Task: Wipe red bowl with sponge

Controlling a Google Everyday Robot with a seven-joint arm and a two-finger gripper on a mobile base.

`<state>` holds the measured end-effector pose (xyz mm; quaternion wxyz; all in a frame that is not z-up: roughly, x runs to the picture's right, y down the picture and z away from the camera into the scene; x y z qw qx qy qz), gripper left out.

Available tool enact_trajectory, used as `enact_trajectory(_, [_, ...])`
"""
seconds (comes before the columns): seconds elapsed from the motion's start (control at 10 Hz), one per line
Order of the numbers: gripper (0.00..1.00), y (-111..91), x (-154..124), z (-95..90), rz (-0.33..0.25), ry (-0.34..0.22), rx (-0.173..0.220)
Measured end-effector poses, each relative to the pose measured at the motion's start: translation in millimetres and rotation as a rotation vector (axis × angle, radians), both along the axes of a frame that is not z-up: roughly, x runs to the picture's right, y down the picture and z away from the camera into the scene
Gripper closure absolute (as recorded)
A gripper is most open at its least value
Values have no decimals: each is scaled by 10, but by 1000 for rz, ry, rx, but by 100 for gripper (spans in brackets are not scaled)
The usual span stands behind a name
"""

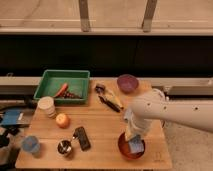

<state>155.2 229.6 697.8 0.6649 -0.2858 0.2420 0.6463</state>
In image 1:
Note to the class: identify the black remote control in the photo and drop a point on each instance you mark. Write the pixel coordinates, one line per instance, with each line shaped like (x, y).
(81, 135)

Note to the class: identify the red bowl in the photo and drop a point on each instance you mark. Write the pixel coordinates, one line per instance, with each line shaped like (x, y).
(125, 150)

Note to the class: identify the green plastic tray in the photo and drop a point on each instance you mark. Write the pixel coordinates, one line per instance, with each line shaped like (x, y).
(52, 80)

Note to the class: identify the red chili pepper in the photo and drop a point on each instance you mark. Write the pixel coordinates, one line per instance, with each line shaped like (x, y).
(61, 90)

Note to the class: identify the dark grape bunch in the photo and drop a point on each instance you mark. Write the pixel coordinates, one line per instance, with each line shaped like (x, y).
(68, 94)

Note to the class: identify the blue plastic cup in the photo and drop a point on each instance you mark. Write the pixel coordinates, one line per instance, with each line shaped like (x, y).
(31, 144)

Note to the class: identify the stack of white cups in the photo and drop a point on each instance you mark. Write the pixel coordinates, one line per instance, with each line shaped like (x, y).
(47, 106)

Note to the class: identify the orange apple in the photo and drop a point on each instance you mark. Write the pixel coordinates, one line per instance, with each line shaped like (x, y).
(62, 120)

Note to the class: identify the purple bowl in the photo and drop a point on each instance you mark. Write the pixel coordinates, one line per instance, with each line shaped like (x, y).
(127, 83)

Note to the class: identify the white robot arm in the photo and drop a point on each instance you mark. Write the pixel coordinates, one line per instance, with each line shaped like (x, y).
(153, 105)

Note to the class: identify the blue box on floor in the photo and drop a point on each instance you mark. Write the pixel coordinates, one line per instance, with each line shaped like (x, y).
(10, 117)

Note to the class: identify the black handled utensil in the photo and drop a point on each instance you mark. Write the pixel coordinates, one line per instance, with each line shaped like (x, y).
(109, 104)

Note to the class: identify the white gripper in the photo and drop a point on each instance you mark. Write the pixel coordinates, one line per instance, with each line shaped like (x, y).
(136, 125)

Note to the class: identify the dark brown round object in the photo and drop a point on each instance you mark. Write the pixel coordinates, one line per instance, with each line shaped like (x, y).
(99, 88)

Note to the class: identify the metal measuring cup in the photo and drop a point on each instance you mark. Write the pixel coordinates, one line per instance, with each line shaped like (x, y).
(65, 146)

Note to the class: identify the blue sponge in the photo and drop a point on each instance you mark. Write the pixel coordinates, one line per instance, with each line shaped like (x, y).
(136, 145)

